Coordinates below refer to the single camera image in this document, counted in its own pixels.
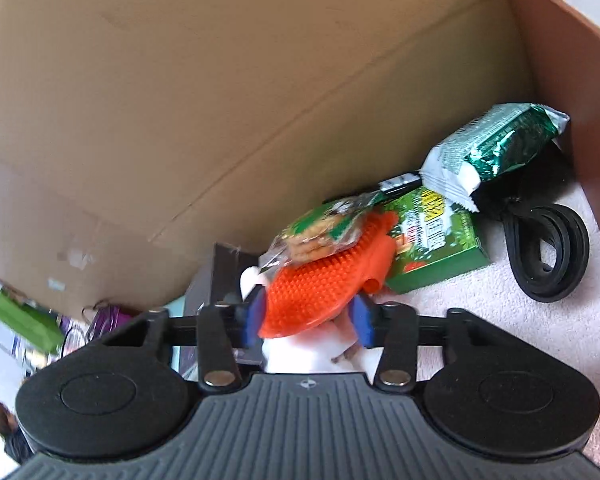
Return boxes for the small black white packet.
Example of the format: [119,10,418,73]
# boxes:
[378,172,423,195]

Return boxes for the green printed box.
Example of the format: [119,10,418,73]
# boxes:
[380,186,491,295]

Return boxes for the purple plastic basket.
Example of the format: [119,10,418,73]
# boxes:
[82,302,136,348]

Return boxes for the large cardboard backdrop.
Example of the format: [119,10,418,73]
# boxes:
[0,0,536,311]

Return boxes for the brown cardboard box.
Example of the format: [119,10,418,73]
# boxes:
[495,0,600,281]

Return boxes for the green bag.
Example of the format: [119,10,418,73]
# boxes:
[0,287,65,353]

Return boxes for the black cardboard box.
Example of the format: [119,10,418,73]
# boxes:
[182,242,268,378]

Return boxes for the pink fluffy blanket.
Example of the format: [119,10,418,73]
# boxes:
[380,160,600,480]

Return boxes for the white glove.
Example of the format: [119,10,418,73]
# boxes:
[240,265,386,375]

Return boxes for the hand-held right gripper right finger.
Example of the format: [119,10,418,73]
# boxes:
[351,292,523,393]

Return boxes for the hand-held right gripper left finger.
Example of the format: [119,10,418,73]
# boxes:
[87,290,267,392]

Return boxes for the clear cookie packet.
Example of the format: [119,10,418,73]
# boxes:
[257,197,381,273]

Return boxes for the black rubber bands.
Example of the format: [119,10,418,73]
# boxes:
[500,199,591,303]

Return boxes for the green foil snack packet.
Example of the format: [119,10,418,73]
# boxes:
[420,102,571,213]

